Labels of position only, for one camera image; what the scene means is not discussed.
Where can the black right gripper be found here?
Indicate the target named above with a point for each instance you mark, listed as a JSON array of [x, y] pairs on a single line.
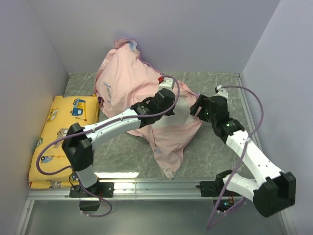
[[202, 101]]

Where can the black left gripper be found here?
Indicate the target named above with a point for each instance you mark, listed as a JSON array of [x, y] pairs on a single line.
[[171, 112]]

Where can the pink pillowcase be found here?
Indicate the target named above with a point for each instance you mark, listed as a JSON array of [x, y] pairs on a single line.
[[123, 80]]

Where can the white pillow insert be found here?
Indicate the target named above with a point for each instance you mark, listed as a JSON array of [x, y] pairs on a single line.
[[181, 117]]

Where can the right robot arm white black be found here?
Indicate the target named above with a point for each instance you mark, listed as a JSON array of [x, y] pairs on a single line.
[[272, 190]]

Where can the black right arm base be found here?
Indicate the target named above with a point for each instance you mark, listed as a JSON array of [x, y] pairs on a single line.
[[213, 189]]

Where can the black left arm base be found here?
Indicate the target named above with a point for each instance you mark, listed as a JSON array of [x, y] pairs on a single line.
[[90, 198]]

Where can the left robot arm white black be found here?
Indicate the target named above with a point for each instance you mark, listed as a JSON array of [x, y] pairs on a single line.
[[80, 142]]

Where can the yellow cartoon car pillow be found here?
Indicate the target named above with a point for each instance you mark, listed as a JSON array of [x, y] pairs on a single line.
[[63, 112]]

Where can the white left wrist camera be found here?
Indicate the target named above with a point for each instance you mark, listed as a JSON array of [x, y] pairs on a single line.
[[165, 83]]

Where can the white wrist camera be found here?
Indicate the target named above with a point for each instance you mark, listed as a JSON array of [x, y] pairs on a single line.
[[220, 91], [165, 83]]

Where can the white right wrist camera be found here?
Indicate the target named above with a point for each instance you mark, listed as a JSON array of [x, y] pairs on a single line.
[[220, 91]]

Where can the aluminium right side rail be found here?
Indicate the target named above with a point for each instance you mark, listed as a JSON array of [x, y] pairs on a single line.
[[247, 111]]

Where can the aluminium rail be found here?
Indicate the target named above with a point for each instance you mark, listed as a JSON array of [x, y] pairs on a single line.
[[141, 207], [247, 111]]

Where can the aluminium front rail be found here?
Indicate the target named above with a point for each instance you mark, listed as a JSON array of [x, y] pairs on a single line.
[[141, 207]]

